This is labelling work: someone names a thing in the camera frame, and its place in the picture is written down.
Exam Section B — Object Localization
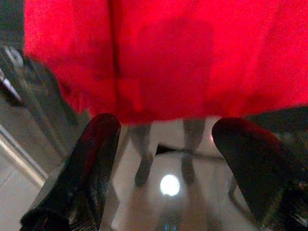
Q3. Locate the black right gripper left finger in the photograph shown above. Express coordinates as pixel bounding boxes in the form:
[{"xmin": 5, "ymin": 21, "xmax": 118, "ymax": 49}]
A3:
[{"xmin": 20, "ymin": 112, "xmax": 121, "ymax": 231}]

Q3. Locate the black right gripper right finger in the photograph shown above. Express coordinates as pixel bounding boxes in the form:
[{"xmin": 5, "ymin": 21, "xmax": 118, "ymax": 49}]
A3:
[{"xmin": 211, "ymin": 117, "xmax": 308, "ymax": 231}]

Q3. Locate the red garment with white print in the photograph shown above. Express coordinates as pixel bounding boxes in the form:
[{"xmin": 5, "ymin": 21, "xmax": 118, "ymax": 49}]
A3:
[{"xmin": 24, "ymin": 0, "xmax": 308, "ymax": 126}]

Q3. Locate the silver door frame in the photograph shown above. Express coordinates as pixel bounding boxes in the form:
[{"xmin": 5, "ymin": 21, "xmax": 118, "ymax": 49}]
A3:
[{"xmin": 0, "ymin": 125, "xmax": 49, "ymax": 186}]

